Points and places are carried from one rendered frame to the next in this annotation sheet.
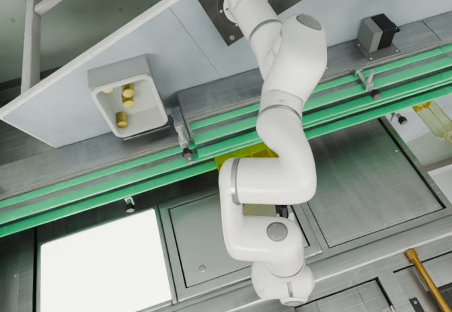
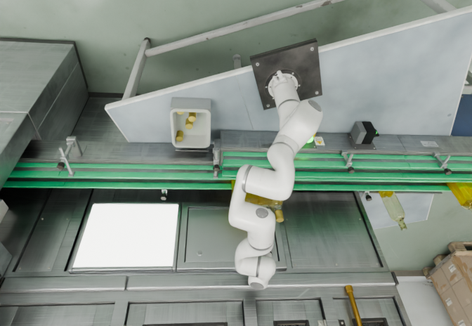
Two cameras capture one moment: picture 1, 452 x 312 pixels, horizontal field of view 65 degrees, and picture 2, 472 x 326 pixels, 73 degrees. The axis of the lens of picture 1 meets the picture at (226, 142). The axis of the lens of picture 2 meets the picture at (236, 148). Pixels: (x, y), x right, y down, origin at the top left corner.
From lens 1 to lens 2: 0.37 m
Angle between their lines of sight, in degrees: 11
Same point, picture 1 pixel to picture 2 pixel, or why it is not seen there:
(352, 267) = (304, 284)
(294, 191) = (279, 190)
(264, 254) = (250, 223)
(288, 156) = (280, 168)
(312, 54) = (310, 121)
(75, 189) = (133, 171)
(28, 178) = (105, 154)
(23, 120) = (119, 115)
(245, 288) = (225, 275)
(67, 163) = (133, 153)
